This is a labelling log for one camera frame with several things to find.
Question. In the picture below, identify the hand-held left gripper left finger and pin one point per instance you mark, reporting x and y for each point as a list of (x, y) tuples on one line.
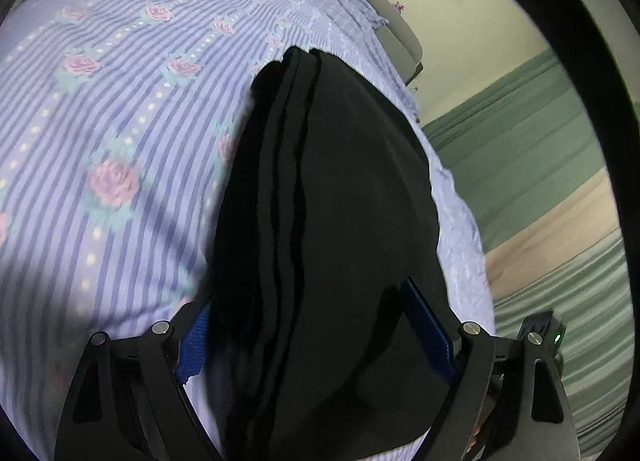
[(195, 346)]

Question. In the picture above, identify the pink plush toy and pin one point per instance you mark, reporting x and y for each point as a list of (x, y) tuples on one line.
[(398, 7)]

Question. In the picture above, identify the black pants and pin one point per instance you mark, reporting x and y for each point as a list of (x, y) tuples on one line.
[(340, 241)]

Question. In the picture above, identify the beige curtain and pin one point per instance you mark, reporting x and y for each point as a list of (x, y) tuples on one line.
[(550, 241)]

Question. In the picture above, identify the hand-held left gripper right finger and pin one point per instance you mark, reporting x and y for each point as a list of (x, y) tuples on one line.
[(430, 331)]

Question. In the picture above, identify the purple floral striped duvet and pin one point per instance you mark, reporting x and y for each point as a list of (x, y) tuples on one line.
[(125, 116)]

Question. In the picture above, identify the grey upholstered headboard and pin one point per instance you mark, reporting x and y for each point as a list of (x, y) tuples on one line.
[(395, 36)]

